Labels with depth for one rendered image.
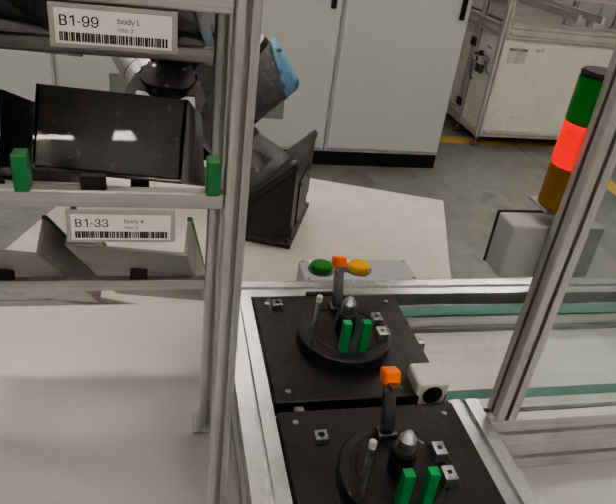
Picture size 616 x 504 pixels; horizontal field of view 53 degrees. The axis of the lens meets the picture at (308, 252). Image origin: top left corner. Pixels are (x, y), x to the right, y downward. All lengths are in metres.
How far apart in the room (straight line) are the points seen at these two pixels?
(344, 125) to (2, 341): 3.19
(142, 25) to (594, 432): 0.81
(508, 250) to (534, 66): 4.34
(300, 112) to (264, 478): 3.34
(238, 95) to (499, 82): 4.51
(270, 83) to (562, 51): 3.98
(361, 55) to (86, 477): 3.35
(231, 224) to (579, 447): 0.66
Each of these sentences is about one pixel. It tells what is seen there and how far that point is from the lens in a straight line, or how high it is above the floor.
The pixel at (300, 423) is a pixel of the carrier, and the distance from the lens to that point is 0.80.
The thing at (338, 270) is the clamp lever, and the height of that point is 1.06.
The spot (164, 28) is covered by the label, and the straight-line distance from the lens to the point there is 0.49.
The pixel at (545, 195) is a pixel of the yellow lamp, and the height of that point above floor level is 1.27.
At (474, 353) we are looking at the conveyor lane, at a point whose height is 0.92.
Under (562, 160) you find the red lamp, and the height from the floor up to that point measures 1.32.
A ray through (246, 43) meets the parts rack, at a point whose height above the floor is 1.44.
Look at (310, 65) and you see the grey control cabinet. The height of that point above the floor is 0.65.
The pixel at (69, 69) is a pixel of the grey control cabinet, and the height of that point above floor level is 0.53.
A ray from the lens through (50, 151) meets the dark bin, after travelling 0.59.
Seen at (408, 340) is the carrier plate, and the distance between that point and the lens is 0.97.
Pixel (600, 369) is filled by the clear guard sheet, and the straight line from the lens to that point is 0.94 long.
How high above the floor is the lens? 1.54
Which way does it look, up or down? 30 degrees down
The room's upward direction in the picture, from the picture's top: 8 degrees clockwise
